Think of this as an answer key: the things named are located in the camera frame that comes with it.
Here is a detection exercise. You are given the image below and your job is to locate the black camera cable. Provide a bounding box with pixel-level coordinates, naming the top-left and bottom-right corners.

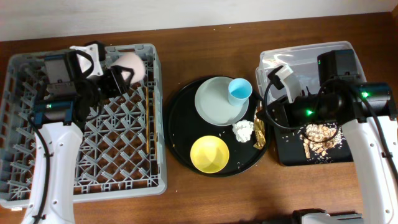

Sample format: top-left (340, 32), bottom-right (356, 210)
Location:
top-left (262, 65), bottom-right (398, 175)
top-left (27, 49), bottom-right (94, 224)

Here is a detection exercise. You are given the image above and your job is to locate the white paper napkin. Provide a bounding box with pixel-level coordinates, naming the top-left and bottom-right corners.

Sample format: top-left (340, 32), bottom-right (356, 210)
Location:
top-left (233, 119), bottom-right (254, 143)

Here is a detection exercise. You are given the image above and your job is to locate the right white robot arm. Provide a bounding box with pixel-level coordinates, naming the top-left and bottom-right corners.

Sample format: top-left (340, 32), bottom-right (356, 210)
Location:
top-left (257, 49), bottom-right (397, 223)

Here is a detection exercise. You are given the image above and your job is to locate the grey plastic dishwasher rack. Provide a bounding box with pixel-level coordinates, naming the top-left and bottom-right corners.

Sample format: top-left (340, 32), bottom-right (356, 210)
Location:
top-left (1, 44), bottom-right (167, 208)

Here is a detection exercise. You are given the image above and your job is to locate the light blue plastic cup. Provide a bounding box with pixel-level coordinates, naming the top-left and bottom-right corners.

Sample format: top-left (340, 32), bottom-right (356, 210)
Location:
top-left (228, 78), bottom-right (252, 106)

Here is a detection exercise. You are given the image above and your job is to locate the clear plastic bin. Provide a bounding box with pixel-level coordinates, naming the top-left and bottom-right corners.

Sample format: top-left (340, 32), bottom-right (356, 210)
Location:
top-left (256, 41), bottom-right (353, 95)

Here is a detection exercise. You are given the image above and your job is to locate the pink plastic cup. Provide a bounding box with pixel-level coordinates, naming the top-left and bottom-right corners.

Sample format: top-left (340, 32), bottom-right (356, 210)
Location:
top-left (111, 52), bottom-right (146, 85)

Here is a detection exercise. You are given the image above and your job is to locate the right black camera cable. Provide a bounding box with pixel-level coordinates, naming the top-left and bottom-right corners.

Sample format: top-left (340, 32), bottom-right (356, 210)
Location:
top-left (262, 65), bottom-right (398, 175)

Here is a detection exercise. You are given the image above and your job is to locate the yellow bowl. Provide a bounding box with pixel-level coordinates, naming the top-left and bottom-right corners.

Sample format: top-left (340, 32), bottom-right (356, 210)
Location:
top-left (190, 136), bottom-right (229, 174)

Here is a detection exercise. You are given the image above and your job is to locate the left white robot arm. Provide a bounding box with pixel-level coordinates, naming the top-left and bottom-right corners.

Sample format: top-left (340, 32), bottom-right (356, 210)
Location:
top-left (23, 45), bottom-right (146, 223)

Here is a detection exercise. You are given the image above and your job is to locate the round black serving tray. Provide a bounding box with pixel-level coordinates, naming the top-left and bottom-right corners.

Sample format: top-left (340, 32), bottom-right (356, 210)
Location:
top-left (163, 77), bottom-right (273, 177)

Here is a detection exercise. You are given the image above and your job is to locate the left black camera cable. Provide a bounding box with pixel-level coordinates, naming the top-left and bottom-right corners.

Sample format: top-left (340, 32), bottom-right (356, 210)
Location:
top-left (27, 49), bottom-right (94, 224)

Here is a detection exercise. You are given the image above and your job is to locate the light grey round plate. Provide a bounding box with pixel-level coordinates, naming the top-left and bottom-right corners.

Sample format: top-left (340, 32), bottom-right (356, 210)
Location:
top-left (195, 77), bottom-right (249, 126)

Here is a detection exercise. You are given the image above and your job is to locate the gold foil wrapper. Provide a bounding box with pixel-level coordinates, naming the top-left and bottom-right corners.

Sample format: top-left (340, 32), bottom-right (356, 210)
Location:
top-left (253, 100), bottom-right (267, 150)

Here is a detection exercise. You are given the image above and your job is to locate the black rectangular waste tray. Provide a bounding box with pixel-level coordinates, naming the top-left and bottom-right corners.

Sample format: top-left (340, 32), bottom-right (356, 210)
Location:
top-left (274, 109), bottom-right (353, 166)

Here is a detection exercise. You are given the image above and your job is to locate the food scraps and rice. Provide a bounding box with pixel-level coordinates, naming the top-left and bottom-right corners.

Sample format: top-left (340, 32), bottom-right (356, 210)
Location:
top-left (281, 123), bottom-right (345, 164)

